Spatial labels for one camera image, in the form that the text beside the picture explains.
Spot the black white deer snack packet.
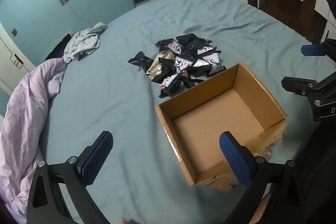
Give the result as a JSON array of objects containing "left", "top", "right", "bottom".
[{"left": 159, "top": 73, "right": 183, "bottom": 98}]

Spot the pile black white snack packet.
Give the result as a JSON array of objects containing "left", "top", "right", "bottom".
[{"left": 152, "top": 33, "right": 226, "bottom": 84}]

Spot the beige sachet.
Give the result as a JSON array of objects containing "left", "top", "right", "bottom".
[{"left": 146, "top": 50, "right": 175, "bottom": 80}]

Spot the white door with handle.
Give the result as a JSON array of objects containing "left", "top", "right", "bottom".
[{"left": 0, "top": 25, "right": 35, "bottom": 96}]

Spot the brown cardboard box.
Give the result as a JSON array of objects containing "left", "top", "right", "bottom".
[{"left": 155, "top": 63, "right": 288, "bottom": 190}]

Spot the dark pillow at headboard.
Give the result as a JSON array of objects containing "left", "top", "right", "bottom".
[{"left": 45, "top": 34, "right": 74, "bottom": 61}]

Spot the wall light switch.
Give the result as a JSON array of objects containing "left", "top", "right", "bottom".
[{"left": 11, "top": 28, "right": 18, "bottom": 36}]

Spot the teal bed sheet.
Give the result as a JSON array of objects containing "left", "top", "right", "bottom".
[{"left": 39, "top": 0, "right": 336, "bottom": 224}]

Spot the grey crumpled garment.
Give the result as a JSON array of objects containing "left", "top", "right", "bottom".
[{"left": 63, "top": 22, "right": 108, "bottom": 63}]

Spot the lilac duvet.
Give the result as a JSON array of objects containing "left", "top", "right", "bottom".
[{"left": 1, "top": 59, "right": 67, "bottom": 223}]

